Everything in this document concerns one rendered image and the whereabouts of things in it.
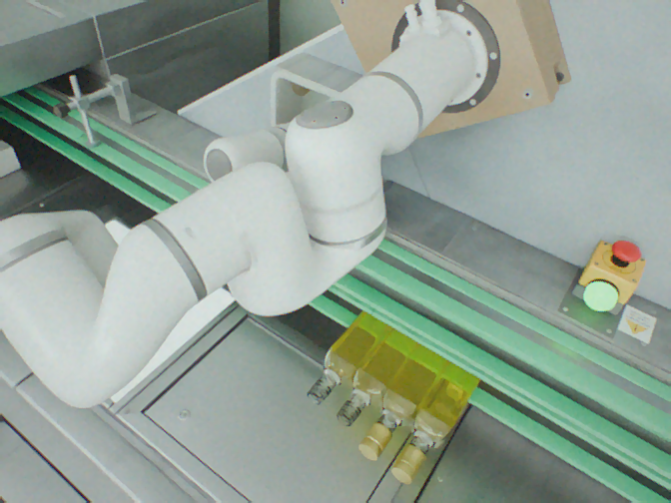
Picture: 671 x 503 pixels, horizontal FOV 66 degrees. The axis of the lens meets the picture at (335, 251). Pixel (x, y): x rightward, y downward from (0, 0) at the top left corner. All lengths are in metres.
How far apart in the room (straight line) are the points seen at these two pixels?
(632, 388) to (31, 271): 0.75
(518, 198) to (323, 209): 0.46
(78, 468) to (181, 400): 0.19
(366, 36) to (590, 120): 0.34
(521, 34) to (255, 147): 0.38
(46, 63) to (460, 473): 1.27
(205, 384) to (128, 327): 0.60
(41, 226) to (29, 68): 0.97
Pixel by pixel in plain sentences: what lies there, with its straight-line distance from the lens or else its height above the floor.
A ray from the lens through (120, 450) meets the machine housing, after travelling 0.99.
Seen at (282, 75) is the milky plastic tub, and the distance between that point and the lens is 0.94.
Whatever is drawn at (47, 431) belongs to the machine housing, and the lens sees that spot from 1.08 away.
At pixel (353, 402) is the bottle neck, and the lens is 0.84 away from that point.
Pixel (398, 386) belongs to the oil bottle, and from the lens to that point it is 0.85.
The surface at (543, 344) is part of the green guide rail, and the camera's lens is 0.83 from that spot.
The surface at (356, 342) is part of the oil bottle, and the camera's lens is 0.88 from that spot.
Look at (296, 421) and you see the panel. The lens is 0.97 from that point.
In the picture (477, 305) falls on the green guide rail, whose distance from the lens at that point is 0.84.
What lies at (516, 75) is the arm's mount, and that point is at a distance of 0.72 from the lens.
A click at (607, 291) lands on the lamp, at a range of 0.84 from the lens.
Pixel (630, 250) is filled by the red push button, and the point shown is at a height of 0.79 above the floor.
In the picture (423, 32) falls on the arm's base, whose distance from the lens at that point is 0.70.
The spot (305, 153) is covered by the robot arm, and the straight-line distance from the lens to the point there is 0.50.
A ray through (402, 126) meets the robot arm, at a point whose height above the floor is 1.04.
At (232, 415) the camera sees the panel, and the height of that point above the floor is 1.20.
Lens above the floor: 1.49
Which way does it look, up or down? 38 degrees down
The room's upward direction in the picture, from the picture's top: 134 degrees counter-clockwise
